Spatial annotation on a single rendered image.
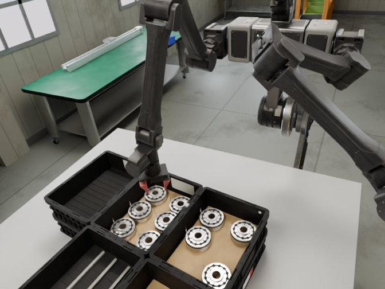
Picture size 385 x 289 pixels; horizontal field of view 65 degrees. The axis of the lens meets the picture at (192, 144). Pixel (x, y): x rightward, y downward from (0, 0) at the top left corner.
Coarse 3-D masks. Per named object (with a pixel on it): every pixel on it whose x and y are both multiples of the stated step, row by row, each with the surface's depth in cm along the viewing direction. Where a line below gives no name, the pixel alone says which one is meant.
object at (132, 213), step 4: (132, 204) 136; (136, 204) 136; (140, 204) 136; (144, 204) 136; (148, 204) 136; (132, 208) 134; (148, 208) 134; (128, 212) 133; (132, 212) 132; (144, 212) 132; (148, 212) 132; (132, 216) 131; (136, 216) 131; (140, 216) 131; (144, 216) 130
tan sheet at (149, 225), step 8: (168, 192) 145; (144, 200) 142; (168, 200) 141; (152, 208) 138; (160, 208) 137; (168, 208) 137; (128, 216) 135; (152, 216) 134; (136, 224) 131; (144, 224) 131; (152, 224) 130; (136, 232) 127; (128, 240) 124
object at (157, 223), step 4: (164, 212) 131; (168, 212) 131; (172, 212) 131; (160, 216) 130; (172, 216) 129; (156, 220) 128; (156, 224) 126; (160, 224) 126; (160, 228) 124; (164, 228) 124
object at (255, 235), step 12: (216, 192) 129; (192, 204) 124; (252, 204) 122; (180, 216) 120; (264, 216) 116; (252, 240) 108; (168, 264) 103; (240, 264) 101; (192, 276) 99; (228, 288) 94
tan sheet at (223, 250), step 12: (228, 216) 131; (228, 228) 125; (216, 240) 121; (228, 240) 121; (180, 252) 118; (192, 252) 117; (204, 252) 117; (216, 252) 117; (228, 252) 116; (240, 252) 116; (180, 264) 114; (192, 264) 113; (204, 264) 113; (228, 264) 112
